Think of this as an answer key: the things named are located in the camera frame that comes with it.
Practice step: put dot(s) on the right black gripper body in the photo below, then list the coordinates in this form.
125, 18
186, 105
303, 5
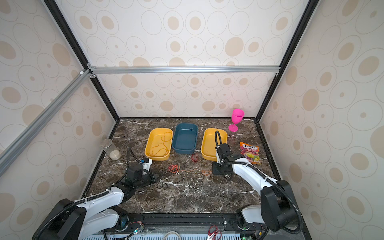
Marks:
217, 169

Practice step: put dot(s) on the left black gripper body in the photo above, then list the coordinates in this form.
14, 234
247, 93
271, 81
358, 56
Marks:
145, 180

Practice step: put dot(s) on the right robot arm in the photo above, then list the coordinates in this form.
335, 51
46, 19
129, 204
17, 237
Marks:
278, 208

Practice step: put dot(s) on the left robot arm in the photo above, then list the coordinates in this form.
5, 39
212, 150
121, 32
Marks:
76, 220

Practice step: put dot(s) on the right yellow plastic bin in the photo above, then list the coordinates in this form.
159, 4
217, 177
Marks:
208, 144

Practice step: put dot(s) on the yellow plastic bin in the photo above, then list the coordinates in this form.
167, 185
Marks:
208, 144
159, 144

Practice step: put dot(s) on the colourful snack bag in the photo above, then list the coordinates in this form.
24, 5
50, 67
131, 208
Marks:
251, 153

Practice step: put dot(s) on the clear jar with white powder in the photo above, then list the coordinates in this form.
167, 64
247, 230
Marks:
110, 149

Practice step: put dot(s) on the left yellow plastic bin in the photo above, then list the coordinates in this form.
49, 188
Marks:
159, 144

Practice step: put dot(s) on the teal plastic bin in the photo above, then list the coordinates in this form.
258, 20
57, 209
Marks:
185, 138

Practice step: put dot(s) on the pink plastic goblet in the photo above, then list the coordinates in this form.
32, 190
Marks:
237, 117

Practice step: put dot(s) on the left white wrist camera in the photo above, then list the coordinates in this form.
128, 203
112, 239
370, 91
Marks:
146, 163

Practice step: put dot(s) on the red handled scissors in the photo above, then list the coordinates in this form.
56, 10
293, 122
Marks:
214, 233

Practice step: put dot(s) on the horizontal aluminium rail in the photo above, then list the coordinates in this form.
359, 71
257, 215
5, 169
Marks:
179, 70

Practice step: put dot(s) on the diagonal aluminium rail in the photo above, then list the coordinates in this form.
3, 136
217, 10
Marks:
25, 138

